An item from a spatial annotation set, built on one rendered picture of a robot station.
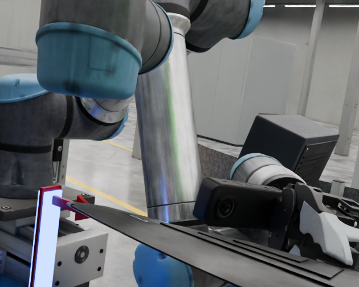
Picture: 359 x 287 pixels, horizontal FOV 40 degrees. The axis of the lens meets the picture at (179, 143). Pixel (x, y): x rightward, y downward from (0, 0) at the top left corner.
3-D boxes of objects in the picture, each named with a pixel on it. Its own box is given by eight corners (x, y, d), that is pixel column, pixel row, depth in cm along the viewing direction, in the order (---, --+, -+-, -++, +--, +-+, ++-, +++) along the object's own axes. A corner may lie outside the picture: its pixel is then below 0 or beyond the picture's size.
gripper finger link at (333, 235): (413, 241, 39) (359, 213, 48) (343, 225, 38) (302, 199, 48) (403, 278, 39) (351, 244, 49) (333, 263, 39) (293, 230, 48)
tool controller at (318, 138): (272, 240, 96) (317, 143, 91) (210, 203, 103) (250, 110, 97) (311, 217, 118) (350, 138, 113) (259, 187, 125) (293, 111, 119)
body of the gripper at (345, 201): (378, 212, 48) (330, 182, 60) (294, 192, 47) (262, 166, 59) (355, 285, 49) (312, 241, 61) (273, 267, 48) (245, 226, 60)
